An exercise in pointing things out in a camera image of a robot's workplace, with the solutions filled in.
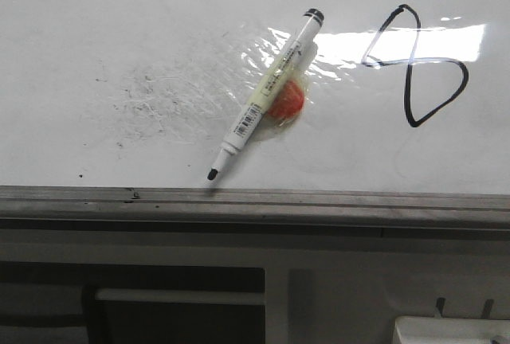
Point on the white box bottom right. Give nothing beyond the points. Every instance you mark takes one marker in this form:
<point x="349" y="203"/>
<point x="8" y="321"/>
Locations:
<point x="409" y="329"/>

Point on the white black whiteboard marker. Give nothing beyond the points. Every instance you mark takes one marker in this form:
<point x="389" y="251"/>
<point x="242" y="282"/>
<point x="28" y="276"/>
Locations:
<point x="294" y="57"/>

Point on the left metal hook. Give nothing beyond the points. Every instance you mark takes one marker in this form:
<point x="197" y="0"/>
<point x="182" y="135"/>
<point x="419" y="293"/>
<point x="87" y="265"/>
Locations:
<point x="439" y="307"/>

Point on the grey aluminium whiteboard frame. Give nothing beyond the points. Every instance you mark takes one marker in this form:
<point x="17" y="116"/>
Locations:
<point x="126" y="209"/>

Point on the orange round taped pad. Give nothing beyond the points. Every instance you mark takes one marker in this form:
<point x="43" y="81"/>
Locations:
<point x="289" y="102"/>

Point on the white horizontal bar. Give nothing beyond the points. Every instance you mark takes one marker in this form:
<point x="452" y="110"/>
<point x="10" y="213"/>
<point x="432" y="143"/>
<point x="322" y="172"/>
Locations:
<point x="169" y="296"/>

